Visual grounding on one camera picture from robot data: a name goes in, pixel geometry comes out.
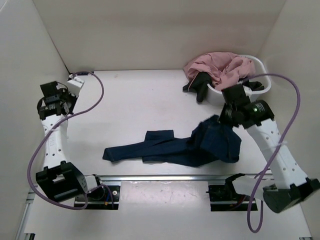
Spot aluminium rail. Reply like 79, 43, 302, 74
96, 174, 275, 182

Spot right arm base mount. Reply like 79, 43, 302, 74
206, 176, 250, 212

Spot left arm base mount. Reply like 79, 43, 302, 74
85, 174, 121, 210

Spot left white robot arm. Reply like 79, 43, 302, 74
35, 78, 105, 203

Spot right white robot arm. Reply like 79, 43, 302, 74
219, 84, 320, 213

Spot dark blue denim trousers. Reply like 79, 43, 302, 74
102, 115, 242, 168

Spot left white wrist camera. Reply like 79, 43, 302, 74
65, 76, 85, 98

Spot pink garment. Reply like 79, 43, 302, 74
183, 52, 256, 91

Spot black garment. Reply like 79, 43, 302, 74
182, 72, 265, 104

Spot white plastic basket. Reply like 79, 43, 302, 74
206, 55, 272, 107

